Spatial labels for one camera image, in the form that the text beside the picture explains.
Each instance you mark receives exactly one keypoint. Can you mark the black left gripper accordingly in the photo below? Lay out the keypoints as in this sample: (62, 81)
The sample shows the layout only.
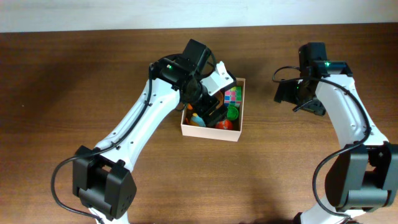
(208, 112)

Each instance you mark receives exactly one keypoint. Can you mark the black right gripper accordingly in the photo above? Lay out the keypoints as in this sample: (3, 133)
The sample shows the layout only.
(285, 92)

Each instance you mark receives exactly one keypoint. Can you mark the orange and blue duck toy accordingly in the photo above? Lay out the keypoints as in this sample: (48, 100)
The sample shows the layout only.
(192, 118)

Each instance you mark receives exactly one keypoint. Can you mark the pink cardboard box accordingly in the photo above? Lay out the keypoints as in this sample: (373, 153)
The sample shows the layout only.
(213, 133)

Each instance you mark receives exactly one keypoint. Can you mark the colourful puzzle cube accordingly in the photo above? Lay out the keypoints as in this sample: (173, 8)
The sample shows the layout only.
(233, 96)

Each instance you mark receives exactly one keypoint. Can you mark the green round toy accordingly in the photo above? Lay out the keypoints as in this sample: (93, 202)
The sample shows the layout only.
(232, 113)

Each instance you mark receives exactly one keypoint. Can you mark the red ball with grey face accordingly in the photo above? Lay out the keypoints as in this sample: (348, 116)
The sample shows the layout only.
(224, 124)

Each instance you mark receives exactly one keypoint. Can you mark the brown plush toy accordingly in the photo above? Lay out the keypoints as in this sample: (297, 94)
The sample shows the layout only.
(220, 97)

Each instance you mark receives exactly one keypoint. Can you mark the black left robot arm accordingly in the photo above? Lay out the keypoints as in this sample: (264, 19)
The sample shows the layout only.
(102, 176)

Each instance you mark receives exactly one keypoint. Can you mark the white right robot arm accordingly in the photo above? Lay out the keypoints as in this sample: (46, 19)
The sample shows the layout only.
(359, 178)

